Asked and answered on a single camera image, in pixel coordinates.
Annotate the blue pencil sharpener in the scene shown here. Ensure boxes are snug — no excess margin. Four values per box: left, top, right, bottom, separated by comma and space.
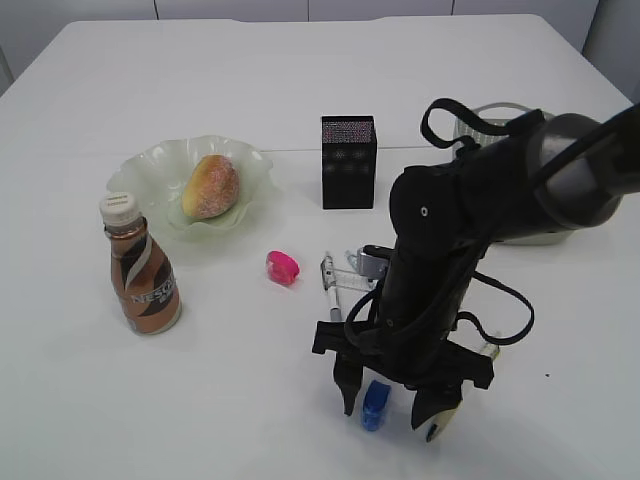
361, 380, 391, 432

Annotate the blue grey pen crossed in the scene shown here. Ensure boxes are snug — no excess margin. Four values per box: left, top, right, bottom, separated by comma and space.
345, 250, 359, 273

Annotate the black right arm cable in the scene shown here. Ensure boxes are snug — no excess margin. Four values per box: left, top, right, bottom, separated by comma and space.
344, 98, 536, 351

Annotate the brown Nescafe coffee bottle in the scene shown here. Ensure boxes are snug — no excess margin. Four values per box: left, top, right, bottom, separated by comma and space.
99, 192, 182, 335

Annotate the clear plastic ruler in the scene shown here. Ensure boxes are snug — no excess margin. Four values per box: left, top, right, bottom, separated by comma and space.
331, 269, 378, 292

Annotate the sugared bread loaf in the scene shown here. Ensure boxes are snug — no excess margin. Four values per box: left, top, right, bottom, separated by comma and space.
181, 154, 240, 220

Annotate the frosted green ruffled glass plate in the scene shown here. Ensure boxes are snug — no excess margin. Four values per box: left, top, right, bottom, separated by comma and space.
106, 135, 275, 241

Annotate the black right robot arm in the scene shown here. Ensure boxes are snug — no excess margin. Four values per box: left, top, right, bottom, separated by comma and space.
312, 98, 639, 435

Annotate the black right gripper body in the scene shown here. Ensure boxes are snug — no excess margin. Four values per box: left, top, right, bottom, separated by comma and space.
312, 280, 494, 390

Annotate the pink pencil sharpener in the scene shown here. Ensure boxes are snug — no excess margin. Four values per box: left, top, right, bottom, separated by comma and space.
265, 250, 300, 287

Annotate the beige white pen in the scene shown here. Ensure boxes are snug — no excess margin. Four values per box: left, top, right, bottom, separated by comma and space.
425, 341, 500, 443

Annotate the white grey pen left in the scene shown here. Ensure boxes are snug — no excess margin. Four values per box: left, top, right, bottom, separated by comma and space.
320, 252, 343, 323

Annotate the black mesh pen holder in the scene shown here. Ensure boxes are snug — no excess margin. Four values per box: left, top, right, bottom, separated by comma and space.
321, 116, 377, 210

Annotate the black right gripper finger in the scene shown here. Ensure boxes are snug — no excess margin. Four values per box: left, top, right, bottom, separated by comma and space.
411, 382, 463, 430
333, 354, 364, 416

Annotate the green plastic woven basket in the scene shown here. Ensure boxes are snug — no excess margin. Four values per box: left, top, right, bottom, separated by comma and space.
453, 102, 573, 246

